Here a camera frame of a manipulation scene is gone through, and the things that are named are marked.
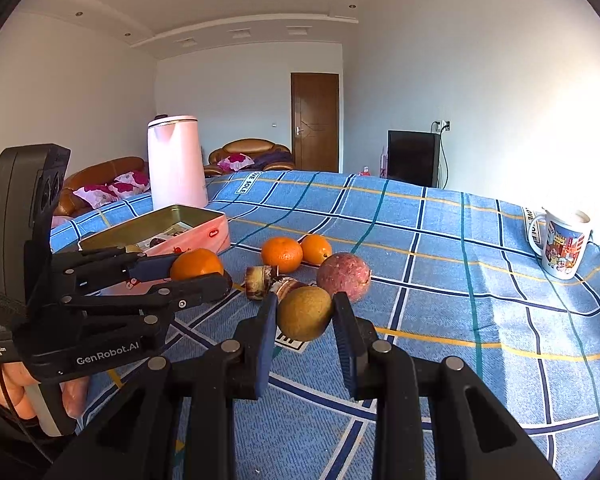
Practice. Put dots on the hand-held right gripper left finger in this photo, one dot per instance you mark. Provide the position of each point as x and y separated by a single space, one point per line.
264 345

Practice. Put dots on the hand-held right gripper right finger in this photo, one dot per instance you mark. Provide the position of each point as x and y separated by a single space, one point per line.
346 347

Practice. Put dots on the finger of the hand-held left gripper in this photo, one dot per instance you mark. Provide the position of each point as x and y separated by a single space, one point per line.
200 290
150 267

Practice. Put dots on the orange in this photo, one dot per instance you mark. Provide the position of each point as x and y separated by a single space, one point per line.
281 255
317 248
196 264

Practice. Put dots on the green-brown pear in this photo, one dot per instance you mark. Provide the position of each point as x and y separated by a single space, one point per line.
305 312

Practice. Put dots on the pink tin box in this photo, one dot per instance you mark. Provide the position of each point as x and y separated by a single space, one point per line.
200 235

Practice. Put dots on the person's left hand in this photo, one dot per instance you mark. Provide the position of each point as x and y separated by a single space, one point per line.
10 390

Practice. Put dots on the snack packet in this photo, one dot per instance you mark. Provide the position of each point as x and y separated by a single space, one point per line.
172 232

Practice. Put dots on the purple passion fruit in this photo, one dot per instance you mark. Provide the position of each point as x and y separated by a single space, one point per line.
343 276

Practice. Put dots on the floral pillow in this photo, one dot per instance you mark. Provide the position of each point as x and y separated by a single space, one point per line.
132 182
235 162
96 196

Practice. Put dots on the brown leather sofa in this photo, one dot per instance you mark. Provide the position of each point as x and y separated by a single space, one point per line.
105 167

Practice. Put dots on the pink electric kettle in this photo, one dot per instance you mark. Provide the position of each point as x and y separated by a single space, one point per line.
176 162

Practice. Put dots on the blue plaid cloth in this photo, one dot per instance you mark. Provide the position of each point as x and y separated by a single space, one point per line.
455 285

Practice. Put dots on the brown leather armchair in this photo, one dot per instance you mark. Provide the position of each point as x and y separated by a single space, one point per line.
252 146

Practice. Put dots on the small red item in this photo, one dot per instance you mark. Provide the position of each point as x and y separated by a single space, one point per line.
365 171

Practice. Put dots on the black television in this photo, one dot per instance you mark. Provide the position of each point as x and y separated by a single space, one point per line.
413 157

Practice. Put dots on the brown wooden door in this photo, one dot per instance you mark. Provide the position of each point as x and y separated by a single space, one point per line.
315 122

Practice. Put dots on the white printed mug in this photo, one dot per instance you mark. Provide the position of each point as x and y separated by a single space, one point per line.
562 247

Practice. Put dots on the white wall socket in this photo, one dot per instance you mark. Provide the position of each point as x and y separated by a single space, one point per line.
442 125

